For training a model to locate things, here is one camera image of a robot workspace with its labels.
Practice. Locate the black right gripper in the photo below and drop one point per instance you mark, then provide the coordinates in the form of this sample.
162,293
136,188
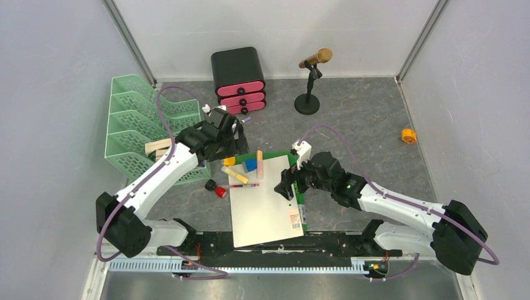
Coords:
287,177

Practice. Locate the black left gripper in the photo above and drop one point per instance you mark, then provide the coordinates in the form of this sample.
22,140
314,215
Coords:
238,146

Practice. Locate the green mesh file rack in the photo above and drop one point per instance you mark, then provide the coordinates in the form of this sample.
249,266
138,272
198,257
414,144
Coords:
133,121

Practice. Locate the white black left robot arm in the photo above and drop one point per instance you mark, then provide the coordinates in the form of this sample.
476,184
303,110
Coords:
121,217

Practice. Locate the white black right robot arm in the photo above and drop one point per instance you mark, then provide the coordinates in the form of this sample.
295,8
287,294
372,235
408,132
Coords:
450,233

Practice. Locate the yellow eraser block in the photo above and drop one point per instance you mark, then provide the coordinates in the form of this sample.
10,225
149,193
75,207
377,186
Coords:
229,161

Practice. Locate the green clip file folder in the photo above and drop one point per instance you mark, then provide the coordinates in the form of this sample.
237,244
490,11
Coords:
292,160

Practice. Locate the blue eraser block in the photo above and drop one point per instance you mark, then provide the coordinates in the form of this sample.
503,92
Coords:
249,165

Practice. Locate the yellow highlighter marker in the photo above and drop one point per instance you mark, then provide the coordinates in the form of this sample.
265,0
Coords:
232,173

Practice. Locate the orange highlighter marker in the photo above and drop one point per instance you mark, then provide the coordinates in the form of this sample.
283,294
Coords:
260,165

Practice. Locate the red gel pen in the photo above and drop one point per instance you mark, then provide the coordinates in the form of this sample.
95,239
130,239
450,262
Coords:
232,186

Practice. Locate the red black stamp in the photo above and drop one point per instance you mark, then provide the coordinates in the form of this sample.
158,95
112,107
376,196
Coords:
212,186

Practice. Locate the black pink drawer organizer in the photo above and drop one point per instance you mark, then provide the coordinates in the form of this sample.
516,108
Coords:
239,80

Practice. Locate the black microphone stand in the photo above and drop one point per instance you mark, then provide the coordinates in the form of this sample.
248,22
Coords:
308,104

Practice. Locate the gold microphone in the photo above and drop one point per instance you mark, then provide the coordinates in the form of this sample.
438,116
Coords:
322,56

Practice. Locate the orange tape measure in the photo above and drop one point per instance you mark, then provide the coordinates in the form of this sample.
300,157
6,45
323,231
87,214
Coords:
409,136

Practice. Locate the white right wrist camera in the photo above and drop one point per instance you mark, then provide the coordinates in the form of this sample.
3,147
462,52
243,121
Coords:
303,152

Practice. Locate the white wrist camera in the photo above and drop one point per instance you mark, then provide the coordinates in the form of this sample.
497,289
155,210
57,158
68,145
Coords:
303,152
214,115

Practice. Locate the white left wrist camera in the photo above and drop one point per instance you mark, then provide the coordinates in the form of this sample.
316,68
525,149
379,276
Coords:
214,115

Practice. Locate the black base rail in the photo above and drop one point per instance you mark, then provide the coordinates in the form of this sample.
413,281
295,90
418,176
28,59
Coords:
313,249

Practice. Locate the white cable duct strip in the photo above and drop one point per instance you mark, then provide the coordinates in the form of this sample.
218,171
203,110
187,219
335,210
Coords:
176,265

